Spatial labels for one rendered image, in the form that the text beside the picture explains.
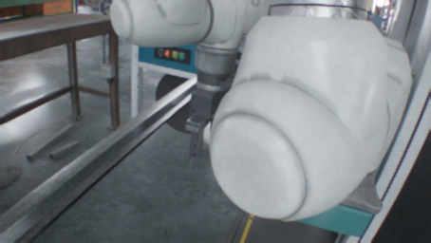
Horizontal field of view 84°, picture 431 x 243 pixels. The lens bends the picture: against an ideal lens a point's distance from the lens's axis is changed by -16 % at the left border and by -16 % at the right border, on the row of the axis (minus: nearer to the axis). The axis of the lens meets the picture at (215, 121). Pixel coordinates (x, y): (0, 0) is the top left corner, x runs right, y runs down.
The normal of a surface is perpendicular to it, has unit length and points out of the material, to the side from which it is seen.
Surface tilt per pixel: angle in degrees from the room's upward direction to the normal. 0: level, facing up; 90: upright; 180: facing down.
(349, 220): 90
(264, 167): 99
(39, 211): 75
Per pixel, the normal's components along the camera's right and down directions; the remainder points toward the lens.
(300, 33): -0.39, -0.33
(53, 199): 0.94, 0.00
